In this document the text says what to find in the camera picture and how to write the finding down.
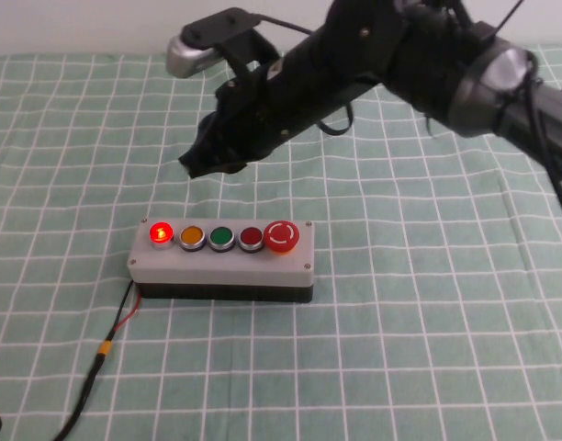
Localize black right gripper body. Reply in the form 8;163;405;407
215;0;409;163

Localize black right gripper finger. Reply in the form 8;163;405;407
201;122;283;178
177;85;240;179

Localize grey black push-button control box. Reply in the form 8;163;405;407
126;219;316;305

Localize dark red push button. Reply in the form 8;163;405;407
237;226;264;254

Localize green push button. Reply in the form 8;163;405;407
208;225;235;254

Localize red emergency stop mushroom button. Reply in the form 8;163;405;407
263;220;301;256

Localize yellow push button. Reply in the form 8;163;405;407
178;225;206;254

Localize red indicator lamp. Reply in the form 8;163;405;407
149;221;176;253

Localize green white checked tablecloth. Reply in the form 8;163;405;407
0;42;562;441

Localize thin black cable loop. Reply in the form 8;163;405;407
315;101;356;137

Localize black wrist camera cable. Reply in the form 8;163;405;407
255;15;315;36

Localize silver wrist camera black mount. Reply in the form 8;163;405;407
164;7;282;80

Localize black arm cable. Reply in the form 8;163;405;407
491;0;562;221

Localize black red power cable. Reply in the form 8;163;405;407
46;279;142;441

